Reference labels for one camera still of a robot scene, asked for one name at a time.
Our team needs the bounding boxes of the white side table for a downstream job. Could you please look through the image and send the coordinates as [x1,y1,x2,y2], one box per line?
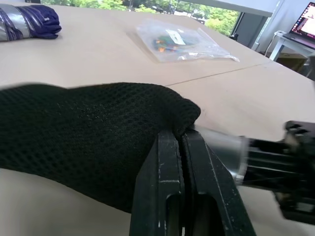
[269,31,315,74]

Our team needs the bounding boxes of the purple and grey folded cloth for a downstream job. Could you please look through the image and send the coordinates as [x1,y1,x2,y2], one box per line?
[0,4,63,43]

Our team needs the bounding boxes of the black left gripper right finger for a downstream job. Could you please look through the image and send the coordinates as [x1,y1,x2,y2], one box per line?
[181,129,257,236]

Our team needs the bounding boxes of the brown cardboard box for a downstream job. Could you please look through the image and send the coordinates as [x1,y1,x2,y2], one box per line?
[277,53,307,72]

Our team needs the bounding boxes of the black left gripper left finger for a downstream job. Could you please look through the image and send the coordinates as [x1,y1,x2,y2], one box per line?
[129,129,186,236]

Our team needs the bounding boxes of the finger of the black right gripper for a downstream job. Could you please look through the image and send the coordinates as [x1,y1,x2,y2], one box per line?
[247,137,290,159]
[242,164,287,191]

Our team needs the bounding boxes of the black mesh drawstring pouch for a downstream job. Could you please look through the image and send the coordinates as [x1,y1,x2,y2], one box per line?
[0,82,201,214]

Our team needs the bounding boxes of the white power adapter with cable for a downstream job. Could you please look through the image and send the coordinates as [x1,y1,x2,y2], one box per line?
[265,30,286,58]

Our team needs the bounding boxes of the open laptop computer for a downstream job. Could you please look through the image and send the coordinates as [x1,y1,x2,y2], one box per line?
[282,1,315,49]

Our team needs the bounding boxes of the clear plastic bag with colourful parts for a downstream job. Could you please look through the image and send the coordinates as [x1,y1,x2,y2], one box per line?
[126,17,241,64]

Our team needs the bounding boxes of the silver metal cup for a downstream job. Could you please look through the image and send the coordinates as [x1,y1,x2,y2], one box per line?
[194,124,248,185]

